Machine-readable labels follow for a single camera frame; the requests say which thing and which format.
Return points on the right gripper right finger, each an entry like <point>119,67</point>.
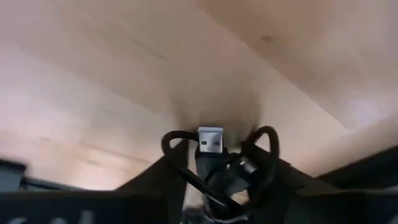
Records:
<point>342,208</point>

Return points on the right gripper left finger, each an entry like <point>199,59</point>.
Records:
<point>93,208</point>

